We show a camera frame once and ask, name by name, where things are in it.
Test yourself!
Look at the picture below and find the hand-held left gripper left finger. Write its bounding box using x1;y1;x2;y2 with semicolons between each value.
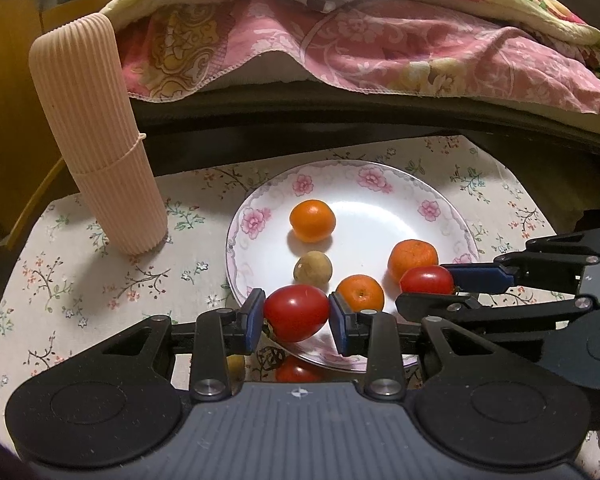
87;288;267;403

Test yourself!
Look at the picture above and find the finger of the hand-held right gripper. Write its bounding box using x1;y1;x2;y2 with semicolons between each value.
440;225;600;293
396;294;596;341

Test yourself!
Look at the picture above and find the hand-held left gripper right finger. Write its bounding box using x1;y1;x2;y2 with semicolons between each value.
328;292;511;401

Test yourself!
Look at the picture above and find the small orange tangerine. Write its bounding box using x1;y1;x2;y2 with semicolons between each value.
289;199;337;242
387;240;439;283
336;275;385;312

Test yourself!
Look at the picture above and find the small red tomato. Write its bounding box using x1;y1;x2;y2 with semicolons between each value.
399;266;455;295
263;284;330;343

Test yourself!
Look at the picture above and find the white floral-rimmed plate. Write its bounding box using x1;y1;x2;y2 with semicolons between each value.
225;159;481;373

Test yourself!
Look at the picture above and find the floral tablecloth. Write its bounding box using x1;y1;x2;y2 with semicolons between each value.
0;134;600;466

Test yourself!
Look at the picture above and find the pink ribbed cylinder container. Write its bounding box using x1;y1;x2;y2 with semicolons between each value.
28;13;168;256

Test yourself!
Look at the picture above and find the pink floral bedsheet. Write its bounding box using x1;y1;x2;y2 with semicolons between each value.
117;0;600;128

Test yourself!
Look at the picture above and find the wooden cabinet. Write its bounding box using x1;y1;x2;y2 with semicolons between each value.
0;0;146;251

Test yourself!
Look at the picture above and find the dark bed frame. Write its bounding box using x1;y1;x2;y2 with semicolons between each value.
130;95;600;231

